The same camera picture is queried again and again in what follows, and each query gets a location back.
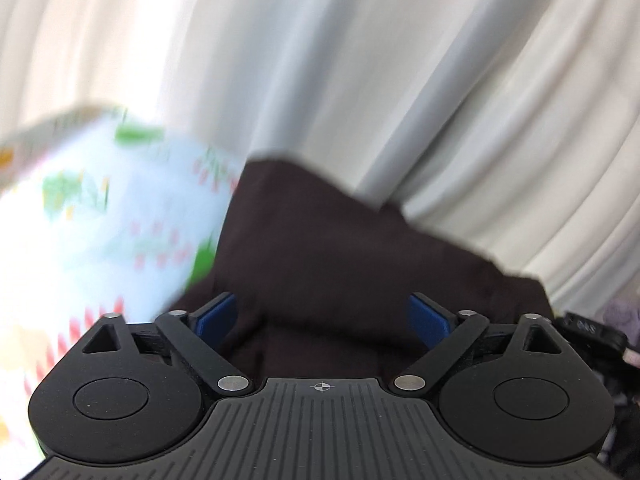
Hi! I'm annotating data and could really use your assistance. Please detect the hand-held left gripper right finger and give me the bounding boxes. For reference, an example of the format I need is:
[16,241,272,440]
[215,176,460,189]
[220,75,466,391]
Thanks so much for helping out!
[392,291,568,398]

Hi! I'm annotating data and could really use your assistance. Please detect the dark brown jacket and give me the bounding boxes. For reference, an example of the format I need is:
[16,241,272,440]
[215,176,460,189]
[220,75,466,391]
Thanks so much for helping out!
[165,157,558,386]

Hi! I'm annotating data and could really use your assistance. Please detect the white curtain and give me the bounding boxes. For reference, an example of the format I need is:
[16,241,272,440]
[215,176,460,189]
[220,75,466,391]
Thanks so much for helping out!
[0,0,640,311]

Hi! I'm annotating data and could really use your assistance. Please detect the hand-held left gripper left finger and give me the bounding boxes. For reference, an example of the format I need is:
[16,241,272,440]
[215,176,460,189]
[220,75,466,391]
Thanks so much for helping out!
[80,291,256,396]

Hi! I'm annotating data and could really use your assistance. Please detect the floral bed sheet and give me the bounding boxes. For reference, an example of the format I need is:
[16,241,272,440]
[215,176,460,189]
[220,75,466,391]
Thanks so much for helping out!
[0,102,251,461]

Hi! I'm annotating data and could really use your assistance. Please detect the purple patterned cloth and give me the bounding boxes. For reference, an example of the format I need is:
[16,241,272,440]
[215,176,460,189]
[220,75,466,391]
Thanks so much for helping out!
[597,297,640,461]

